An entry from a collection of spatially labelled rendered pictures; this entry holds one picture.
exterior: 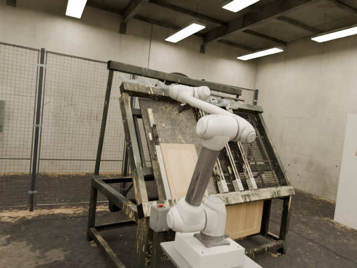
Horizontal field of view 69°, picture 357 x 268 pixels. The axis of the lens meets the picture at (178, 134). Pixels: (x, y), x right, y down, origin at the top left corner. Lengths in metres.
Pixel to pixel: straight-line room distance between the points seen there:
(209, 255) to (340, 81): 6.56
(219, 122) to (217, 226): 0.70
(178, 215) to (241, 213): 1.91
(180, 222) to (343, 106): 6.38
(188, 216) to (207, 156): 0.38
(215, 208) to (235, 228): 1.73
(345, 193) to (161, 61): 5.46
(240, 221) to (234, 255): 1.69
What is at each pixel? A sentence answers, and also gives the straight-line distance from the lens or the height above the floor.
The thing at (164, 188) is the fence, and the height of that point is 0.99.
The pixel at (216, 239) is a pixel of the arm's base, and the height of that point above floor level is 0.90.
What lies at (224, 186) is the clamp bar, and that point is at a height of 0.97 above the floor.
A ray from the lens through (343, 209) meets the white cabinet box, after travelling 5.87.
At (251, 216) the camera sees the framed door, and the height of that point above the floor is 0.49.
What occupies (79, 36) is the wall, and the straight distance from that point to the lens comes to 7.28.
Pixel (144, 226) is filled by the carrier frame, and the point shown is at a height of 0.72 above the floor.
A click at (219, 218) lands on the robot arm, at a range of 1.70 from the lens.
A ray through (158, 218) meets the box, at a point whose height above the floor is 0.87.
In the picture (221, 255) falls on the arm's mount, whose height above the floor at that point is 0.84.
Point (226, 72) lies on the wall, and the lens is 8.87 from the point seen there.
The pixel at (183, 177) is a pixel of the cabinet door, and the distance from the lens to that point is 2.57.
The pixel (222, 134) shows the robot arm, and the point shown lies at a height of 1.56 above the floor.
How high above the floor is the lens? 1.61
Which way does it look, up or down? 3 degrees down
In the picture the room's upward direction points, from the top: 6 degrees clockwise
